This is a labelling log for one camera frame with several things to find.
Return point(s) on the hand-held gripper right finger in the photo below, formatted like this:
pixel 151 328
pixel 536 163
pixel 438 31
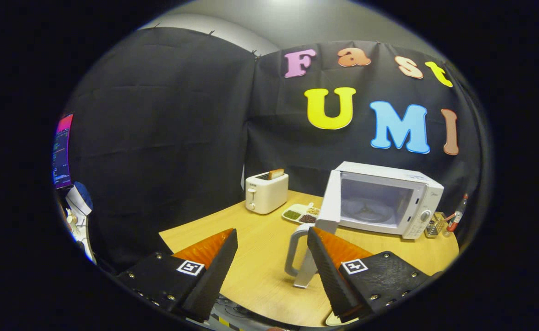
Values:
pixel 333 276

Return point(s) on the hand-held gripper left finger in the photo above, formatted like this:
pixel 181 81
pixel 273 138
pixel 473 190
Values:
pixel 214 276

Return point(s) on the white microwave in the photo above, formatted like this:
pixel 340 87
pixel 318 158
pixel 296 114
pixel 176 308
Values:
pixel 418 202

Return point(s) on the cream square plate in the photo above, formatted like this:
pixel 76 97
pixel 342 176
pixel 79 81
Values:
pixel 333 319

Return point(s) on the white divided bean dish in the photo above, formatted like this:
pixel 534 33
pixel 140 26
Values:
pixel 294 214

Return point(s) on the white toaster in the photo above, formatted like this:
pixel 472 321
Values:
pixel 264 195

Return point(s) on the toast slice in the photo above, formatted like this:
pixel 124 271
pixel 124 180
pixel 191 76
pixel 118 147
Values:
pixel 276 174

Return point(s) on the clear bottle red label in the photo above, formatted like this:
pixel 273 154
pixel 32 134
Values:
pixel 456 218

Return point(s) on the black backdrop cloth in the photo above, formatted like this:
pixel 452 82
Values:
pixel 159 138

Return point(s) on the computer monitor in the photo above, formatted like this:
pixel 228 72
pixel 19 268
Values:
pixel 62 151

